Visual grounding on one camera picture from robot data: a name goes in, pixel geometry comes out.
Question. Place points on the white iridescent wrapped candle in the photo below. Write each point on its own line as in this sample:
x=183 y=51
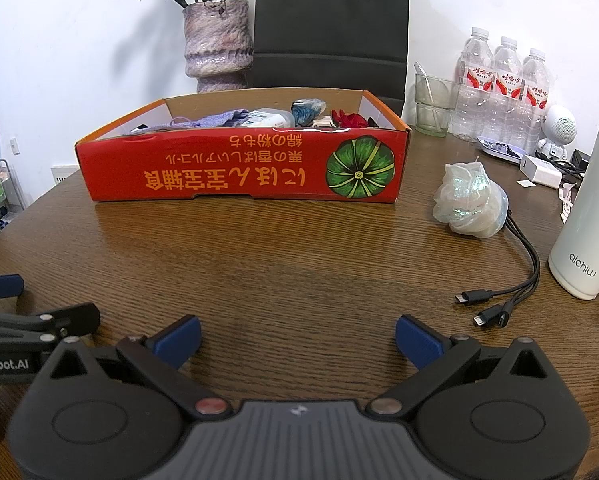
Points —
x=467 y=200

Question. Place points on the white robot-shaped speaker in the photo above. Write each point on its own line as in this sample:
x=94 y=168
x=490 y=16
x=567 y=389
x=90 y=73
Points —
x=559 y=127

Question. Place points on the blue item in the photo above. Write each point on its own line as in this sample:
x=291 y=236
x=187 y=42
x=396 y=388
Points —
x=307 y=112

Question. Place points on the white board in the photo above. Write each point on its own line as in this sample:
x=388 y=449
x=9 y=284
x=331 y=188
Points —
x=66 y=173

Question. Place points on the purple textured vase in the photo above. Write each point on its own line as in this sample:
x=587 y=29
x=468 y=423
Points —
x=217 y=45

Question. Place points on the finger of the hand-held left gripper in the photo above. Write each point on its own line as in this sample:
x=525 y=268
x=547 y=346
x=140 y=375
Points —
x=74 y=321
x=1 y=287

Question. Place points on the blue patterned packet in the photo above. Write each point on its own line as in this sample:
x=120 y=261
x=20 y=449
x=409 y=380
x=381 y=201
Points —
x=497 y=149

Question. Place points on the white wall outlet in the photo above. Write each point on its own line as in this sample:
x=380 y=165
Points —
x=14 y=145

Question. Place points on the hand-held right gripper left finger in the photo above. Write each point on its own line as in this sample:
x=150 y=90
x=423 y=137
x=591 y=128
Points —
x=182 y=340

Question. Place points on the red cardboard box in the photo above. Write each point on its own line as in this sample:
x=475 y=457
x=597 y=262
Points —
x=204 y=175

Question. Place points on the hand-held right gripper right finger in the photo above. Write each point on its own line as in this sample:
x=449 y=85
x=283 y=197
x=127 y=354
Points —
x=417 y=341

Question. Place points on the red artificial rose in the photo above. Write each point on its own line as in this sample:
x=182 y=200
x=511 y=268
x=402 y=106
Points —
x=349 y=120

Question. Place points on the white charger block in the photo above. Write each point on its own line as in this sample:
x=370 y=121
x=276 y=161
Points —
x=539 y=170

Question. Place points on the black paper bag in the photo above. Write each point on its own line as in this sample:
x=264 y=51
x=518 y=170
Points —
x=329 y=15

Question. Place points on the wooden desktop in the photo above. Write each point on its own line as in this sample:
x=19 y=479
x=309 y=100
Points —
x=279 y=270

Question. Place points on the clear water bottle red label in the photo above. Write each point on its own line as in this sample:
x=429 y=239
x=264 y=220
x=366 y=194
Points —
x=472 y=90
x=507 y=95
x=535 y=105

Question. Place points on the clear glass cup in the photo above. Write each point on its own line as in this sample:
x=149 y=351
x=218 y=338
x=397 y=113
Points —
x=433 y=121
x=435 y=91

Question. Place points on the white thermos bottle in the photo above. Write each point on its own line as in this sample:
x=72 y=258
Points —
x=587 y=200

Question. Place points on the clear plastic bottle white label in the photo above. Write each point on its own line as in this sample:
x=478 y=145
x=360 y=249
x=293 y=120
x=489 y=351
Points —
x=269 y=119

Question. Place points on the black power adapter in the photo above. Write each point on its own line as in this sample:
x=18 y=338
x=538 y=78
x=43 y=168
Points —
x=581 y=158

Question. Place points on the white paper scrap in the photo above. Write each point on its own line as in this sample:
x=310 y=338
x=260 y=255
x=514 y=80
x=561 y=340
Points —
x=567 y=202

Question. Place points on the purple knit pouch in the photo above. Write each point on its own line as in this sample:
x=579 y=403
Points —
x=214 y=119

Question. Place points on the white straw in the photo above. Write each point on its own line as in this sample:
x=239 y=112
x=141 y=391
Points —
x=424 y=80

